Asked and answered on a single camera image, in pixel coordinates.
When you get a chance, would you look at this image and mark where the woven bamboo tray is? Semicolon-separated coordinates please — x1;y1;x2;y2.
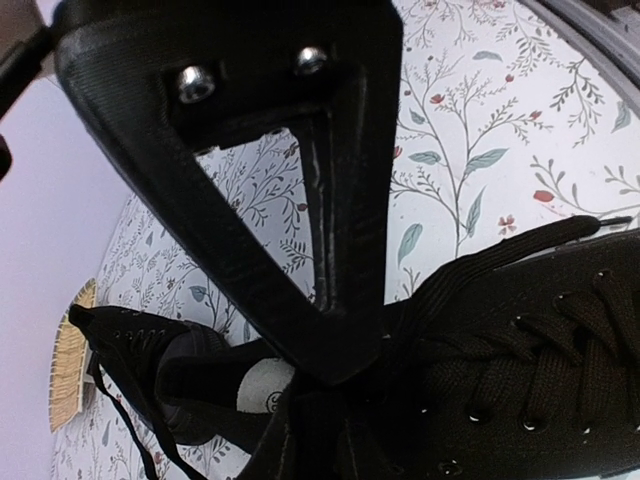
48;308;93;433

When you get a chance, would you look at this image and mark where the black rear canvas sneaker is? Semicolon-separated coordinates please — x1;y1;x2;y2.
67;304;281;480

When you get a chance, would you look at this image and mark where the floral tablecloth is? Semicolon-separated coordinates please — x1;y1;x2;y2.
51;1;639;479

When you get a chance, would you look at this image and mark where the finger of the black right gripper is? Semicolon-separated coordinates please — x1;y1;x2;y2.
53;1;403;385

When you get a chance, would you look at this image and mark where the aluminium front rail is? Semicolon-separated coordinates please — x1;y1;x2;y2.
522;0;639;113

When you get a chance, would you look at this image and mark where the black front canvas sneaker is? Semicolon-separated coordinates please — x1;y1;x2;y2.
337;216;639;479

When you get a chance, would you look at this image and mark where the black canvas sneaker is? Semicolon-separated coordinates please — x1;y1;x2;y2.
67;304;281;480
337;216;639;479

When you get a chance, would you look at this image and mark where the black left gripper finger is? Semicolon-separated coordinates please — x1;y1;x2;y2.
238;384;345;480

